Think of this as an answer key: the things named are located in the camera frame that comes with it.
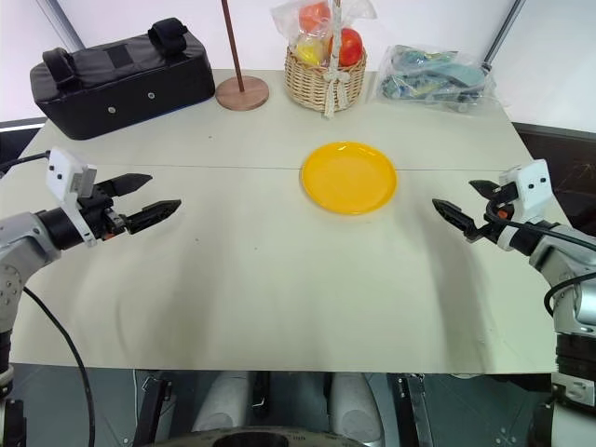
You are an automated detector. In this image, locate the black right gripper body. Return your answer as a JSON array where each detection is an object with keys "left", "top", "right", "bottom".
[{"left": 474, "top": 183, "right": 518, "bottom": 242}]

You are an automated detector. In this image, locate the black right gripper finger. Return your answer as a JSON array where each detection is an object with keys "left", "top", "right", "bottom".
[
  {"left": 431, "top": 198, "right": 478, "bottom": 242},
  {"left": 468, "top": 179, "right": 503, "bottom": 202}
]

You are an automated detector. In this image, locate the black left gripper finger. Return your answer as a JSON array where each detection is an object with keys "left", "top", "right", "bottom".
[
  {"left": 95, "top": 172, "right": 155, "bottom": 199},
  {"left": 126, "top": 198, "right": 183, "bottom": 235}
]

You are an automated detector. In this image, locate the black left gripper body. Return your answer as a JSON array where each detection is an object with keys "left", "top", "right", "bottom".
[{"left": 77, "top": 183, "right": 130, "bottom": 241}]

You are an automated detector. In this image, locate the yellow round plate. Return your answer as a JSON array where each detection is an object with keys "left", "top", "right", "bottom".
[{"left": 301, "top": 141, "right": 400, "bottom": 217}]

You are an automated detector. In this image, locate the yellow round fruit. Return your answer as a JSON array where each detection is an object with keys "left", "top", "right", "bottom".
[{"left": 294, "top": 36, "right": 328, "bottom": 65}]

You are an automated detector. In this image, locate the clear plastic fruit bag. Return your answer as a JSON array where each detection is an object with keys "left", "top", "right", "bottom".
[{"left": 270, "top": 0, "right": 379, "bottom": 67}]

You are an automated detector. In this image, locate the orange round fruit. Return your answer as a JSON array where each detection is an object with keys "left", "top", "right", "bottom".
[{"left": 297, "top": 1, "right": 332, "bottom": 36}]

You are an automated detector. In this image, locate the clear bag of blue items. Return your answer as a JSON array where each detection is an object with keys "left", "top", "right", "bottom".
[{"left": 375, "top": 44, "right": 497, "bottom": 114}]

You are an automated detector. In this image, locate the wooden stand with round base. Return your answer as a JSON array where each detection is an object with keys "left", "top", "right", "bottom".
[{"left": 214, "top": 0, "right": 271, "bottom": 112}]

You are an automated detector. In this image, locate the grey metal pole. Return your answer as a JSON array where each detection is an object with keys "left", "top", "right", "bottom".
[{"left": 482, "top": 0, "right": 516, "bottom": 67}]

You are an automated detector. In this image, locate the red apple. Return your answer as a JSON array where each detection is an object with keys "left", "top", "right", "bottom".
[{"left": 329, "top": 27, "right": 365, "bottom": 68}]

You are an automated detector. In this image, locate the grey rounded robot leg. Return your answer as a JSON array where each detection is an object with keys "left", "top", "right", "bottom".
[
  {"left": 329, "top": 372, "right": 386, "bottom": 442},
  {"left": 192, "top": 372, "right": 253, "bottom": 433}
]

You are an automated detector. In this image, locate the woven wicker basket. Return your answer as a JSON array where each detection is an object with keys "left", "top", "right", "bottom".
[{"left": 283, "top": 44, "right": 369, "bottom": 114}]

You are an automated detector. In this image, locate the dark round robot waist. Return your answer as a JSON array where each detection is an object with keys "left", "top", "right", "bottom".
[{"left": 152, "top": 425, "right": 356, "bottom": 447}]

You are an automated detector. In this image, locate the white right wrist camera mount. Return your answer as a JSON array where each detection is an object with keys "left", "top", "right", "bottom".
[{"left": 498, "top": 158, "right": 553, "bottom": 225}]

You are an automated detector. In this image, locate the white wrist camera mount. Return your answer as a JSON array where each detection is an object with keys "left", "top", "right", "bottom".
[
  {"left": 498, "top": 158, "right": 553, "bottom": 225},
  {"left": 46, "top": 147, "right": 100, "bottom": 248}
]

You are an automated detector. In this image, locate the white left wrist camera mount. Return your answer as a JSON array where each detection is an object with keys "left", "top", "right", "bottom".
[{"left": 46, "top": 147, "right": 100, "bottom": 248}]

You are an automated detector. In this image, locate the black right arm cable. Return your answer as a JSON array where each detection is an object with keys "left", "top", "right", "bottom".
[{"left": 482, "top": 200, "right": 596, "bottom": 318}]

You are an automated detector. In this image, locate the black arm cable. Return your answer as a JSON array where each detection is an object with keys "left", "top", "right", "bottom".
[
  {"left": 0, "top": 151, "right": 97, "bottom": 447},
  {"left": 482, "top": 200, "right": 596, "bottom": 318}
]

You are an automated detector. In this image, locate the black padded strap bag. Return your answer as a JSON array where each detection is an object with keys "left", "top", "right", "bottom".
[{"left": 29, "top": 17, "right": 217, "bottom": 142}]

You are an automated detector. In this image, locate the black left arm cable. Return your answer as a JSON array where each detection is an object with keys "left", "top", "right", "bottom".
[{"left": 0, "top": 151, "right": 97, "bottom": 447}]

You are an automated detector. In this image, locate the black table frame strut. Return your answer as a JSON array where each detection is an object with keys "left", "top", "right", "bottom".
[
  {"left": 389, "top": 372, "right": 435, "bottom": 447},
  {"left": 138, "top": 372, "right": 174, "bottom": 447},
  {"left": 251, "top": 371, "right": 272, "bottom": 412}
]

